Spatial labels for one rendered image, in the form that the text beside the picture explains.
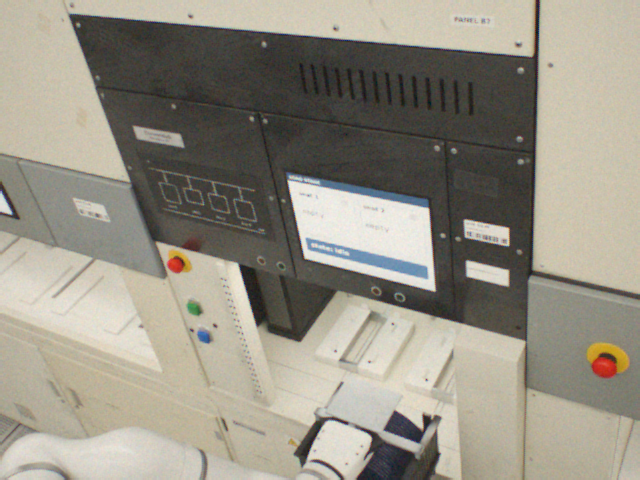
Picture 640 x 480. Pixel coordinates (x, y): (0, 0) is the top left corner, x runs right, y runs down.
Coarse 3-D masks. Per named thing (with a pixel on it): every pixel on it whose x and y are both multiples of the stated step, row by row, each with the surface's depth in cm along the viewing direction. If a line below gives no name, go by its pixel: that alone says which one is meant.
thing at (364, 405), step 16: (352, 384) 151; (368, 384) 150; (336, 400) 148; (352, 400) 148; (368, 400) 147; (384, 400) 146; (320, 416) 156; (336, 416) 145; (352, 416) 145; (368, 416) 144; (384, 416) 144; (384, 432) 150; (432, 432) 151; (304, 448) 152; (416, 448) 146; (432, 448) 157; (304, 464) 152; (416, 464) 146; (432, 464) 160
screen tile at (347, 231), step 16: (304, 192) 140; (320, 192) 138; (320, 208) 140; (336, 208) 138; (352, 208) 136; (304, 224) 145; (320, 224) 143; (336, 224) 141; (352, 224) 139; (352, 240) 141
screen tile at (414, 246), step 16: (368, 208) 134; (384, 208) 132; (400, 208) 130; (384, 224) 134; (400, 224) 133; (416, 224) 131; (368, 240) 139; (384, 240) 137; (400, 240) 135; (416, 240) 133; (416, 256) 136
